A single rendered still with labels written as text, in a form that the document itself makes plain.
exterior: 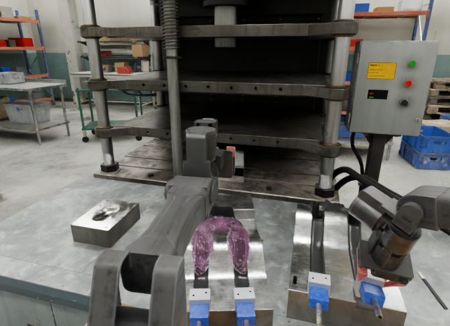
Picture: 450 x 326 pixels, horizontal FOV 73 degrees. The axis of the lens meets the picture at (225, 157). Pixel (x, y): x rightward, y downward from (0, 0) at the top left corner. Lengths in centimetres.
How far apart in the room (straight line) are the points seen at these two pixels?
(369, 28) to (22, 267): 711
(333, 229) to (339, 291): 24
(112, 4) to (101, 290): 846
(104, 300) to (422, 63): 143
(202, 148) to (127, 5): 801
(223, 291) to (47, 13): 935
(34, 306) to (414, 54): 171
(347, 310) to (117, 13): 827
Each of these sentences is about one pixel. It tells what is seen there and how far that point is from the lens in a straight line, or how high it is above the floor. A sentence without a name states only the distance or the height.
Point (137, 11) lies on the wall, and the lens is 836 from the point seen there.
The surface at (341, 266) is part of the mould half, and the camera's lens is 93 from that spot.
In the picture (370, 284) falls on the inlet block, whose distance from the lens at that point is 81.
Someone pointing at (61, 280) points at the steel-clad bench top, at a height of 80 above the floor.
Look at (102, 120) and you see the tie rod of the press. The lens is 174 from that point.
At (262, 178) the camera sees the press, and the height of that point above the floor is 79.
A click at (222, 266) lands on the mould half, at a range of 91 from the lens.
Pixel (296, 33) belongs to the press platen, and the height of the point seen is 150.
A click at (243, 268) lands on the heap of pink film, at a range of 90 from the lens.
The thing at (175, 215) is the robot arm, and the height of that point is 123.
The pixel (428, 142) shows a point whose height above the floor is 36.
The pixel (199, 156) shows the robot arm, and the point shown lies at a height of 126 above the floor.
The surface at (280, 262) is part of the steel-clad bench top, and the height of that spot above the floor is 80.
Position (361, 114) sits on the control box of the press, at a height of 116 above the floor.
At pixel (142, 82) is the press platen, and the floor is 128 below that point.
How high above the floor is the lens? 144
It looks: 20 degrees down
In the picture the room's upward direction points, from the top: straight up
